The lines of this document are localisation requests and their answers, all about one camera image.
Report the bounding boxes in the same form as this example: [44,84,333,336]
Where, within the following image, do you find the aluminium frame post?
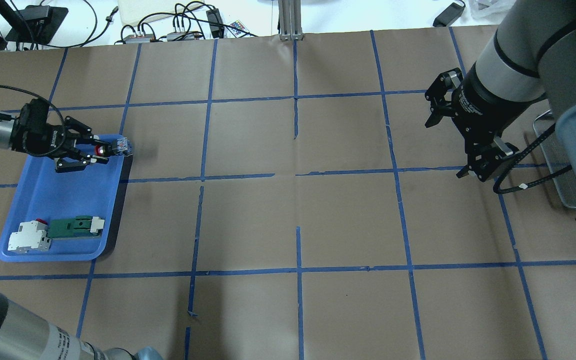
[278,0,304,42]

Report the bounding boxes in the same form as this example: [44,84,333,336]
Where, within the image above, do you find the clear plastic bag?
[467,0,517,19]

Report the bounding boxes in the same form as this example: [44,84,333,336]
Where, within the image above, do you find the white circuit breaker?
[7,219,51,254]

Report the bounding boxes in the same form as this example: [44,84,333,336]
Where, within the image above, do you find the red emergency stop button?
[94,136,133,158]

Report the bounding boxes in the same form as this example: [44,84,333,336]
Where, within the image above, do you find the blue plastic tray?
[0,155,133,263]

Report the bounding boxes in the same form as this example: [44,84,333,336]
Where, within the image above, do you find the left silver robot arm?
[0,99,131,173]

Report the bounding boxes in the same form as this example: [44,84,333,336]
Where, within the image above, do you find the silver wire mesh shelf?
[532,110,576,222]

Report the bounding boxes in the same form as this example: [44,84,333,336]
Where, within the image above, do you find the black power adapter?
[432,0,466,28]

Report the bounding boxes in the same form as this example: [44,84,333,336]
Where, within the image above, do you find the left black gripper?
[13,99,109,174]

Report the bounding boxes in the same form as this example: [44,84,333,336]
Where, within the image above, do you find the green terminal block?
[46,215,106,239]

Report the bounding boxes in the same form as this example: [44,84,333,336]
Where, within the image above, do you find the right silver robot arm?
[424,0,576,194]

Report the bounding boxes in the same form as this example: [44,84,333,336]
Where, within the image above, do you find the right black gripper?
[424,65,521,182]

